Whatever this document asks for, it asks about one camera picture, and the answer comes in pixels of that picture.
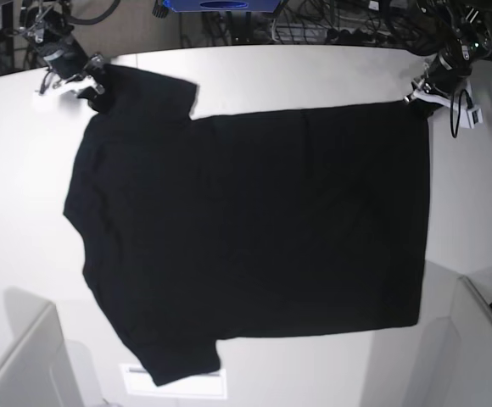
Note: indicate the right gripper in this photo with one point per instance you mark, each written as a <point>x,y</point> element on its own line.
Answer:
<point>68,60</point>

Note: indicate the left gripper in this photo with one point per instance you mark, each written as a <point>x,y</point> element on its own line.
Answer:
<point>445,73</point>

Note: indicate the black T-shirt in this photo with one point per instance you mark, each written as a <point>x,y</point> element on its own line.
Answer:
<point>289,223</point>

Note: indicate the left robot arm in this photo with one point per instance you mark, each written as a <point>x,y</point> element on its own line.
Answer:
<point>465,39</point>

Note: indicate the black power strip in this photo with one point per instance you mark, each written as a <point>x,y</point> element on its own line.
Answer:
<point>358,38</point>

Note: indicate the blue box behind table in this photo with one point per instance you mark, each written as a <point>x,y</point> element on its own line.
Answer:
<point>186,6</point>

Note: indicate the grey partition panel right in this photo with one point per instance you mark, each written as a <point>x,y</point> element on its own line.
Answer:
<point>462,370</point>

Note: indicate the grey partition panel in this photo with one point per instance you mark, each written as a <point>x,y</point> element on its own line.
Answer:
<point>462,370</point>
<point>35,368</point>

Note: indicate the grey partition panel left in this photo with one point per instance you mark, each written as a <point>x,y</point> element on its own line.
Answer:
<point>35,368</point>

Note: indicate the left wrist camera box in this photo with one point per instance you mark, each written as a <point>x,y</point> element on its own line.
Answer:
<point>469,113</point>

